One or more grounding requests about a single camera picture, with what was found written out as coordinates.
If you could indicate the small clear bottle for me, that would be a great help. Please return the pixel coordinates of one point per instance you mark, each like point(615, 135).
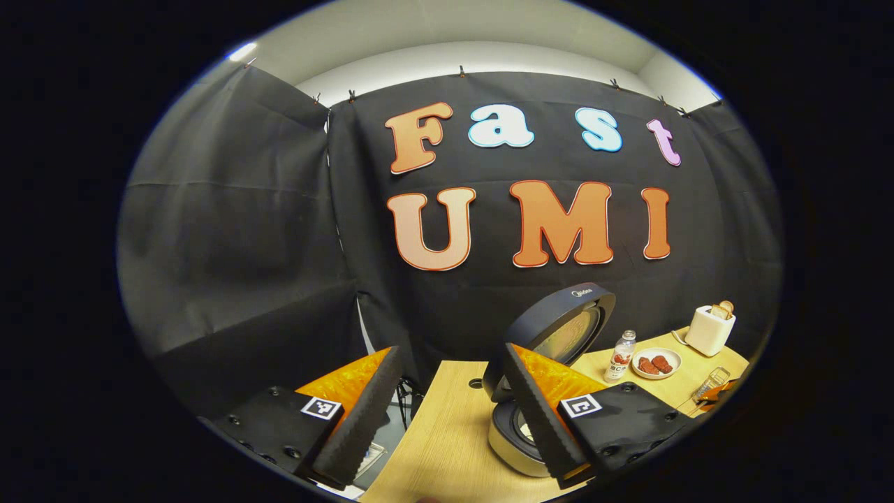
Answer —
point(620, 360)

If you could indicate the white toaster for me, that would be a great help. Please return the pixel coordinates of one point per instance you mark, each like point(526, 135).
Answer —
point(709, 334)

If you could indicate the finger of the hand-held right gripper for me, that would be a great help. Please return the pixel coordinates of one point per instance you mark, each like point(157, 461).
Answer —
point(719, 393)

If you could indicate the toasted bread slice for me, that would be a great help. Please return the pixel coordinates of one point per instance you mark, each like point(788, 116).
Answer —
point(718, 313)
point(728, 306)

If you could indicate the white ribbed object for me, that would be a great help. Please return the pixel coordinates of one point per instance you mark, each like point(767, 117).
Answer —
point(370, 457)

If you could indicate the row of black cloth clips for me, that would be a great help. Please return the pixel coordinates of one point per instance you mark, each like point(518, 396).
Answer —
point(462, 70)

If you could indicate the dark blue rice cooker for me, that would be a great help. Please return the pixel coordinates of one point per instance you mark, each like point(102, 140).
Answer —
point(559, 307)

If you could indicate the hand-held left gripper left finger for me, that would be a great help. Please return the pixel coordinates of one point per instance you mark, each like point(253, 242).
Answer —
point(367, 419)

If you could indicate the white round plate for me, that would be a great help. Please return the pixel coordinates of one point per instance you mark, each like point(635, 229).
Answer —
point(675, 363)

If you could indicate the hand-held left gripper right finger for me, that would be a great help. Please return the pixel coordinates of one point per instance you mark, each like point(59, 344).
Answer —
point(538, 419)

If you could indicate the clear glass chopstick holder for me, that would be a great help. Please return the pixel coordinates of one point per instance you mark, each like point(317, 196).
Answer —
point(712, 381)

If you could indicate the red meat piece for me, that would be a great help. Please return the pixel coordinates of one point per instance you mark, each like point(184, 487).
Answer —
point(662, 363)
point(647, 365)

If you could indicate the ceiling light strip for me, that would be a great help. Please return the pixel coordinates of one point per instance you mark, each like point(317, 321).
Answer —
point(242, 52)

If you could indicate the black backdrop cloth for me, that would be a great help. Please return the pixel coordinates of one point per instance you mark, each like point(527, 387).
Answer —
point(489, 293)

